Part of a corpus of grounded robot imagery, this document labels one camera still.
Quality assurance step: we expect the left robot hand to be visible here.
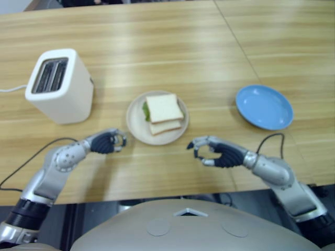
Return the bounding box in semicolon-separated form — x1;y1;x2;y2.
87;128;129;155

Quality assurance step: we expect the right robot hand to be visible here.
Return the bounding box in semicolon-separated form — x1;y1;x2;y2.
186;135;249;168

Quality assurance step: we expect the cream toaster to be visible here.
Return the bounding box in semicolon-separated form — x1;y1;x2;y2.
25;48;95;125

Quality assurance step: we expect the black cable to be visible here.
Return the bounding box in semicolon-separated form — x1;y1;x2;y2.
255;133;285;159
0;138;79;192

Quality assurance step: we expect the robot body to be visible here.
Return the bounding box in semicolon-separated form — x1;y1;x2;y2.
70;199;321;251

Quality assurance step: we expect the cream plate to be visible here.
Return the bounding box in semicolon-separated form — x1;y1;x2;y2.
126;90;190;146

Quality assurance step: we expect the white cord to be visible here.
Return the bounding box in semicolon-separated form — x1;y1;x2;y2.
0;84;28;93

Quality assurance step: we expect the green lettuce leaf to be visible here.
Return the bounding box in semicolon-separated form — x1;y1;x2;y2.
141;101;152;122

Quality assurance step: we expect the bread slice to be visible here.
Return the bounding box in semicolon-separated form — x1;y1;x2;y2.
149;120;182;136
145;94;185;124

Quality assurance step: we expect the blue plate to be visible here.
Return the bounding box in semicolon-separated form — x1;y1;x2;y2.
235;84;295;131

